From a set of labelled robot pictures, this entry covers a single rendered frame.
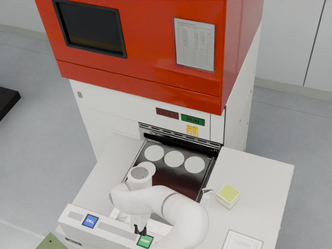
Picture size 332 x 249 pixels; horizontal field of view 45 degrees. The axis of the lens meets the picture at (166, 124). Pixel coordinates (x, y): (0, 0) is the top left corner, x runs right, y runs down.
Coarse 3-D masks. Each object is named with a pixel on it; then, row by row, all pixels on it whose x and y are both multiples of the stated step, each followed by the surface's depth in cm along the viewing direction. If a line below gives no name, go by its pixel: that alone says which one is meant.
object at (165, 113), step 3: (156, 108) 192; (159, 111) 193; (162, 111) 192; (165, 111) 191; (168, 111) 190; (159, 114) 195; (162, 114) 194; (165, 114) 193; (168, 114) 192; (171, 114) 191; (174, 114) 190; (177, 114) 189; (171, 117) 193; (174, 117) 192; (177, 117) 191
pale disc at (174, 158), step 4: (168, 152) 202; (172, 152) 202; (176, 152) 201; (168, 156) 200; (172, 156) 200; (176, 156) 200; (180, 156) 200; (168, 160) 199; (172, 160) 198; (176, 160) 198; (180, 160) 198; (168, 164) 197; (172, 164) 197; (176, 164) 197; (180, 164) 196
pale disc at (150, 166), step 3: (144, 162) 199; (147, 162) 199; (138, 165) 198; (141, 165) 198; (144, 165) 198; (147, 165) 197; (150, 165) 197; (153, 165) 197; (150, 168) 196; (153, 168) 196; (153, 171) 195; (153, 174) 194
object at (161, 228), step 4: (120, 216) 182; (120, 220) 181; (124, 220) 181; (148, 220) 180; (152, 220) 180; (148, 224) 179; (152, 224) 178; (156, 224) 178; (160, 224) 178; (164, 224) 178; (148, 228) 177; (152, 228) 177; (156, 228) 177; (160, 228) 177; (164, 228) 177; (168, 228) 177; (156, 232) 176; (160, 232) 176; (164, 232) 176; (168, 232) 175; (164, 236) 174
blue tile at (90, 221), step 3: (87, 216) 174; (90, 216) 174; (87, 219) 173; (90, 219) 173; (93, 219) 173; (96, 219) 173; (84, 222) 172; (87, 222) 172; (90, 222) 172; (93, 222) 172; (87, 225) 171; (90, 225) 171
